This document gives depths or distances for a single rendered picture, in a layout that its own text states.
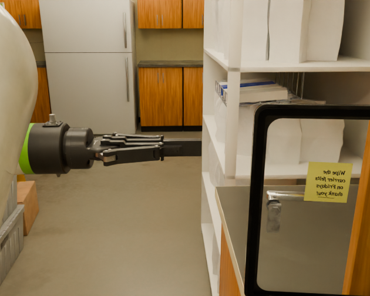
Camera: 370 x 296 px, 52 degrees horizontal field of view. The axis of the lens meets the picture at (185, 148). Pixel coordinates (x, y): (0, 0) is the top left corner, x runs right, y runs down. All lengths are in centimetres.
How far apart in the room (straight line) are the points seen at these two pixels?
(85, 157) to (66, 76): 473
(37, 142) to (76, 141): 6
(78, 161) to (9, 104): 45
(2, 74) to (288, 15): 146
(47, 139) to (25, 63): 43
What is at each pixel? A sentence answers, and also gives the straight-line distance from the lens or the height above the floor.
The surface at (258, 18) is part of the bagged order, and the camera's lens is 170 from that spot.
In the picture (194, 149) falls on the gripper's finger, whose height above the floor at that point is 130.
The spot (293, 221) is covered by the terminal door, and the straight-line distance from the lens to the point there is 74.
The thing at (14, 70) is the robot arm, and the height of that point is 149.
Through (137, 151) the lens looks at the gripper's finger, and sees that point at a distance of 65.
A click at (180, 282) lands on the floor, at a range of 247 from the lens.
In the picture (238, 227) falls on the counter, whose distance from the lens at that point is 116.
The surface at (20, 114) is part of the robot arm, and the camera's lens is 25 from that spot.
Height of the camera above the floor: 152
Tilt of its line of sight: 18 degrees down
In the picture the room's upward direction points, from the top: straight up
